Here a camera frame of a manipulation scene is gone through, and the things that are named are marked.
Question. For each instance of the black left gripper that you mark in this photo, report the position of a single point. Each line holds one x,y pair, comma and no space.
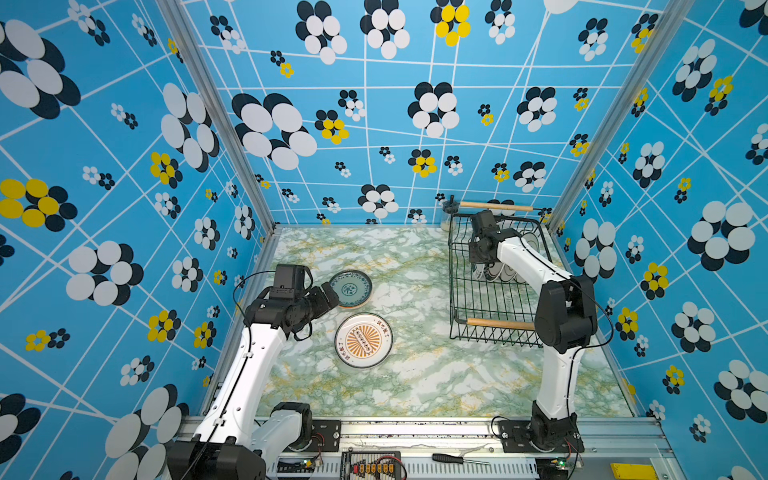
323,303

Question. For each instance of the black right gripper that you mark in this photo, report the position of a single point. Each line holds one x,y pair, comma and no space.
472,256

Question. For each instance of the white plate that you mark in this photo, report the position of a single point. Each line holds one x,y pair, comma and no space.
507,274
353,288
492,271
363,341
532,240

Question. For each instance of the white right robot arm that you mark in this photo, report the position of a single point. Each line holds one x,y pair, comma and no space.
565,322

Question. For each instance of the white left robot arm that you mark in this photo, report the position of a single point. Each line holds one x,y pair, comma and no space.
229,443

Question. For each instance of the glass jar with black lid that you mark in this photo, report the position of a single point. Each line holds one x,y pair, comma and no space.
450,207

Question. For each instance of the black terminal board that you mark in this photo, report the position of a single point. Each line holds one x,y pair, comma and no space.
373,465

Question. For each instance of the black screwdriver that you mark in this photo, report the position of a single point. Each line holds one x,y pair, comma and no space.
452,459

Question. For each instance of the yellow box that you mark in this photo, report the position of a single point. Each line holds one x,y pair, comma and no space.
628,471

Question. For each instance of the wooden rack handle far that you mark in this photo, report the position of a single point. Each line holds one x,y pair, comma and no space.
495,206

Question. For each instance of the black wire dish rack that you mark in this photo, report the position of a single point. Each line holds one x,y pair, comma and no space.
472,296

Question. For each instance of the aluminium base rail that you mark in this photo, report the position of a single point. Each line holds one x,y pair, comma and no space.
604,441

